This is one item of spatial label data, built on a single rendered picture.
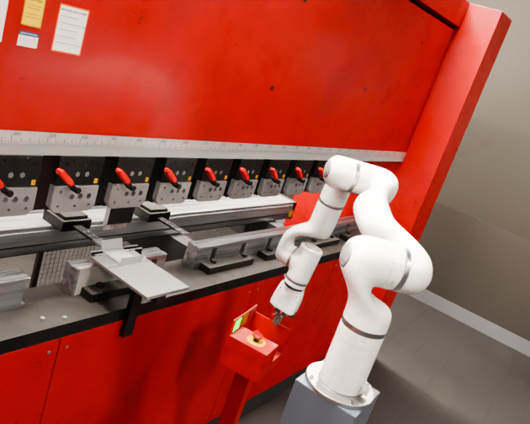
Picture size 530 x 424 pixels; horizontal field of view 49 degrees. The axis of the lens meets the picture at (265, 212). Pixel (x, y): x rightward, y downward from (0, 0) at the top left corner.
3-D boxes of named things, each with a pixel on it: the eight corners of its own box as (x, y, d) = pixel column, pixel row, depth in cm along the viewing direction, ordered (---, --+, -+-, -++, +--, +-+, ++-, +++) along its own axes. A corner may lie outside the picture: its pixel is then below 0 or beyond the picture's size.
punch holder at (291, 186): (285, 195, 257) (297, 160, 252) (270, 188, 261) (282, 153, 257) (302, 193, 269) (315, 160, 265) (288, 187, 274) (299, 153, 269)
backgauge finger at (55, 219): (88, 251, 188) (92, 238, 186) (41, 218, 200) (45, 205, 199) (117, 247, 198) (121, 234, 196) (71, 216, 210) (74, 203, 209)
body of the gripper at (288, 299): (278, 278, 210) (267, 303, 213) (303, 293, 207) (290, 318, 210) (287, 272, 217) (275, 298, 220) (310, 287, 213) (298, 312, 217)
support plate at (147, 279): (146, 300, 169) (147, 297, 169) (89, 259, 182) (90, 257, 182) (188, 289, 184) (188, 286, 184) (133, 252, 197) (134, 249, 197)
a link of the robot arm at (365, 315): (392, 343, 147) (428, 259, 140) (324, 328, 143) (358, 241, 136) (376, 319, 158) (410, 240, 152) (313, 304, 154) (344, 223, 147)
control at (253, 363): (257, 384, 207) (272, 341, 201) (218, 363, 212) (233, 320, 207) (278, 363, 225) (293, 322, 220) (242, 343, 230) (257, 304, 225)
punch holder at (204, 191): (195, 202, 208) (208, 158, 203) (178, 193, 212) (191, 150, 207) (221, 200, 220) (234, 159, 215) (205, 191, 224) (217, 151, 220)
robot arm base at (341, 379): (382, 392, 160) (407, 335, 155) (356, 419, 144) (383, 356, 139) (324, 357, 169) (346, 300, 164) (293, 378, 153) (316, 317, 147)
